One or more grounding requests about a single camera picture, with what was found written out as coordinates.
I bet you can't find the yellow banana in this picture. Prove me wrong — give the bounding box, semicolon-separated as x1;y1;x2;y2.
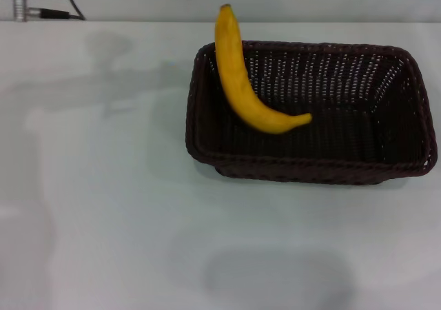
214;3;314;135

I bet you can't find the black woven plastic basket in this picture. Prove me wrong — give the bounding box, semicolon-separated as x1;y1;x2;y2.
185;40;433;186

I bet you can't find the black cable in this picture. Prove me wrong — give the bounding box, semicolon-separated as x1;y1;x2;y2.
27;0;87;21

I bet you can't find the silver cable connector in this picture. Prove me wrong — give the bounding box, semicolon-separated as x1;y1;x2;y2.
12;0;28;23

